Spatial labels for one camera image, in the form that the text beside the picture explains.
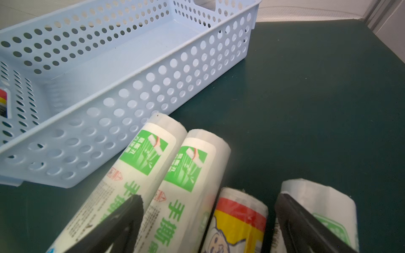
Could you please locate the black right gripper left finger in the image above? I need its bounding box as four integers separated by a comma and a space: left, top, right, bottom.
67, 195, 143, 253

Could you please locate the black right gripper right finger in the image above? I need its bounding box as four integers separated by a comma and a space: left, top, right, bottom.
275, 194, 355, 253

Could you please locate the white green plastic wrap roll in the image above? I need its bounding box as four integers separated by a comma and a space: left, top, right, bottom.
48, 113, 187, 253

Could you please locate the yellow red wrap roll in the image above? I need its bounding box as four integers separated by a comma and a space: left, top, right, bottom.
201, 187, 269, 253

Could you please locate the light blue perforated plastic basket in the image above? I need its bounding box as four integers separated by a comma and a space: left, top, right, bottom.
1, 0, 260, 188

